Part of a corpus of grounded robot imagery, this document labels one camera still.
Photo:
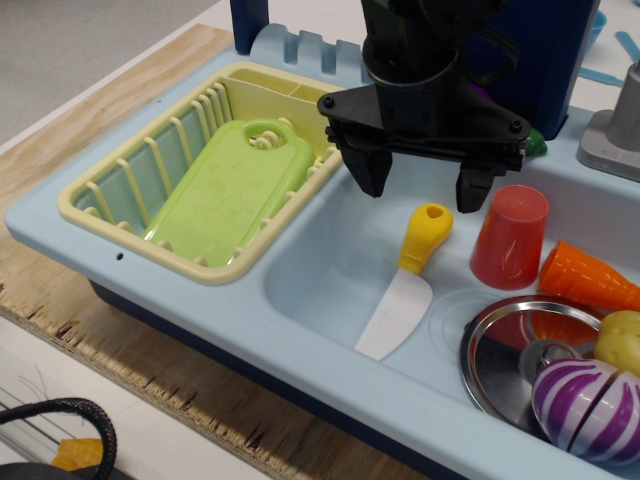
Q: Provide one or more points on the orange object bottom left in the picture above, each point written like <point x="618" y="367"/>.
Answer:
<point x="75" y="454"/>

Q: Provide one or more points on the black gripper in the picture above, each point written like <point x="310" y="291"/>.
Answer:
<point x="424" y="105"/>

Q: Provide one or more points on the red plastic cup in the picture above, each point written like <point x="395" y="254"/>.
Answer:
<point x="507" y="252"/>

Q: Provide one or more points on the dark blue back panel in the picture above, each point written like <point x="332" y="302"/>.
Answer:
<point x="551" y="38"/>

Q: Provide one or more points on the light blue toy sink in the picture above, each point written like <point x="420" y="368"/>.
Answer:
<point x="292" y="320"/>

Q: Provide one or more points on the orange toy carrot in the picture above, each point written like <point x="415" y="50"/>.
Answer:
<point x="570" y="273"/>

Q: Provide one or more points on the grey toy faucet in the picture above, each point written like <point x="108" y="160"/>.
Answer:
<point x="610" y="142"/>

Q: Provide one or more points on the cream plastic dish rack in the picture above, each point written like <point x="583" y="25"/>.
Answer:
<point x="118" y="197"/>

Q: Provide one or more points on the steel pot lid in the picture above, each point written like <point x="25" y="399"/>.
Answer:
<point x="506" y="345"/>

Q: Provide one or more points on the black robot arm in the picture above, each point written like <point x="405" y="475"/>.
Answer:
<point x="429" y="26"/>

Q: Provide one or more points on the wooden board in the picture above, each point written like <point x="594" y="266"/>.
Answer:
<point x="177" y="414"/>

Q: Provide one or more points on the green plastic cutting board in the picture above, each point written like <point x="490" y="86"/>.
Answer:
<point x="240" y="178"/>

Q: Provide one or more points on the purple white toy onion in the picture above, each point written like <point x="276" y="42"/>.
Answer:
<point x="589" y="410"/>

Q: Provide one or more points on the light blue toy spatula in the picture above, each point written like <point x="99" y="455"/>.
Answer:
<point x="600" y="77"/>

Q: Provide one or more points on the yellow toy potato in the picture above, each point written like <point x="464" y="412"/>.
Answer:
<point x="618" y="341"/>

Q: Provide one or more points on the green toy vegetable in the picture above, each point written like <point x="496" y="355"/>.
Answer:
<point x="535" y="144"/>

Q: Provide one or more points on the light blue toy spoon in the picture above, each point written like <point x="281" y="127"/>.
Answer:
<point x="629" y="45"/>

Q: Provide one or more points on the yellow handled toy knife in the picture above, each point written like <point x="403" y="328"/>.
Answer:
<point x="408" y="295"/>

